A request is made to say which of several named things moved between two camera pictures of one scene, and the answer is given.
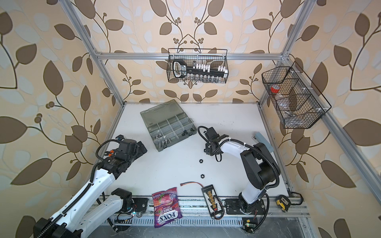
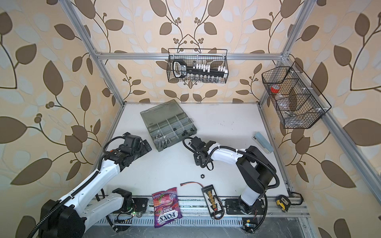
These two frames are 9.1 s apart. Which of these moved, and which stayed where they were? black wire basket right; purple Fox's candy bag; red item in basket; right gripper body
Moved: right gripper body
Stayed: purple Fox's candy bag; black wire basket right; red item in basket
